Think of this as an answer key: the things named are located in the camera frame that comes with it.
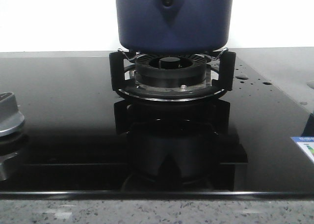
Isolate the dark blue pot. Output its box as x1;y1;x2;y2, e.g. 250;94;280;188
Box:
116;0;233;54

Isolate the black pot support grate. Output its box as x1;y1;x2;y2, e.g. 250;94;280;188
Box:
109;48;236;102

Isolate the black gas burner head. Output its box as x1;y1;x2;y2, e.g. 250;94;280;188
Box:
135;55;207;87

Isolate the black glass gas stove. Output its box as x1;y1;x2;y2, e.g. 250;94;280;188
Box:
0;56;314;199

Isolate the silver stove knob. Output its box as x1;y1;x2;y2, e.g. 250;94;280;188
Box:
0;92;25;137

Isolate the energy label sticker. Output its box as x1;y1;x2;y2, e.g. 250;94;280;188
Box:
291;137;314;163

